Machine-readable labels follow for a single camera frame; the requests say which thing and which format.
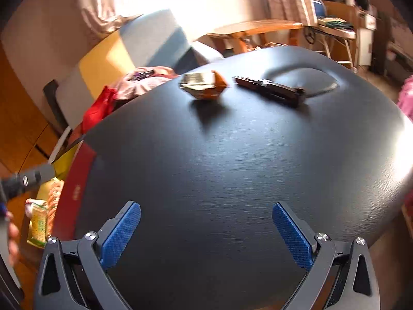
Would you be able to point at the grey yellow office chair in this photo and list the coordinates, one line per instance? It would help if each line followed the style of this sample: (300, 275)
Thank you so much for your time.
(154, 39)

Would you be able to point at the crumpled newspaper print wrapper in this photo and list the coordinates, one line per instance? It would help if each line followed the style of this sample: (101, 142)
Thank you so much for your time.
(204, 85)

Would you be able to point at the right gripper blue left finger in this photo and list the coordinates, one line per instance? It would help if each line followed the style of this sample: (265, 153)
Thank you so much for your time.
(115, 234)

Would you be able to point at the red gold gift box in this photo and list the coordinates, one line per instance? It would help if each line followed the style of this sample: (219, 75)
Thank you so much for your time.
(73, 168)

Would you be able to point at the pink clothing pile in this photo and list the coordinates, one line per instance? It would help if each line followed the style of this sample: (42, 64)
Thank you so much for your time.
(142, 80)

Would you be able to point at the orange plastic rack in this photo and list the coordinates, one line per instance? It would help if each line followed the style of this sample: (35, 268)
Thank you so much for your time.
(53, 198)

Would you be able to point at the wooden side table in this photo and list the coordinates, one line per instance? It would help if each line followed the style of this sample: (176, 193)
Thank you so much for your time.
(238, 33)

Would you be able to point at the cluttered wooden desk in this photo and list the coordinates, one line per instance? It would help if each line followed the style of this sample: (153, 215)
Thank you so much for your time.
(345, 33)

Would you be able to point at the red cloth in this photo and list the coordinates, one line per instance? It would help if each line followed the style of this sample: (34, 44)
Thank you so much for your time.
(103, 106)

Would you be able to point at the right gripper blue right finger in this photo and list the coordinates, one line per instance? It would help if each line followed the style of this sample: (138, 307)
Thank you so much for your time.
(296, 234)

